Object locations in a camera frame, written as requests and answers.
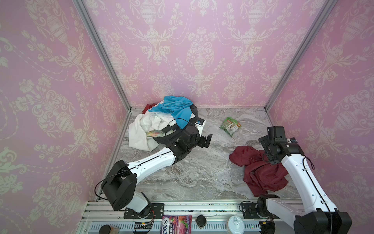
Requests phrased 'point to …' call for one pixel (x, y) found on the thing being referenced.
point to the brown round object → (106, 229)
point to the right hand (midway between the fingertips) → (266, 145)
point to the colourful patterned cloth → (158, 133)
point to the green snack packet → (231, 126)
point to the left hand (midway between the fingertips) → (205, 132)
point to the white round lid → (235, 225)
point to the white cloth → (140, 123)
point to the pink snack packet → (176, 224)
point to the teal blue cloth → (180, 108)
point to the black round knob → (201, 221)
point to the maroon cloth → (261, 175)
